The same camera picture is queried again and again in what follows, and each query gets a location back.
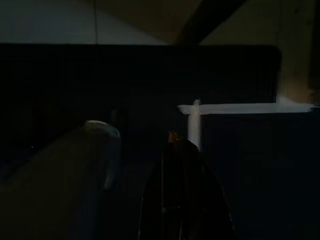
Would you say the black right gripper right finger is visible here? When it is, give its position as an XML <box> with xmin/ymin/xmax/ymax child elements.
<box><xmin>162</xmin><ymin>139</ymin><xmax>237</xmax><ymax>240</ymax></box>

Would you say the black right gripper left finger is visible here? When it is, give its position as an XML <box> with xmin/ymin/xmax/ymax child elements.
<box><xmin>138</xmin><ymin>149</ymin><xmax>164</xmax><ymax>240</ymax></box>

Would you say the small orange trash piece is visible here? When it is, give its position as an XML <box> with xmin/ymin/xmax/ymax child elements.
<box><xmin>167</xmin><ymin>129</ymin><xmax>181</xmax><ymax>146</ymax></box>

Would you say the short white floor tape strip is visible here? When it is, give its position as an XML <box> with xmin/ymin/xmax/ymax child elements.
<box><xmin>187</xmin><ymin>98</ymin><xmax>202</xmax><ymax>152</ymax></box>

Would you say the dark blue floor mat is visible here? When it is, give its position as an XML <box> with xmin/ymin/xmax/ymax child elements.
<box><xmin>0</xmin><ymin>44</ymin><xmax>283</xmax><ymax>240</ymax></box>
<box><xmin>199</xmin><ymin>112</ymin><xmax>320</xmax><ymax>240</ymax></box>

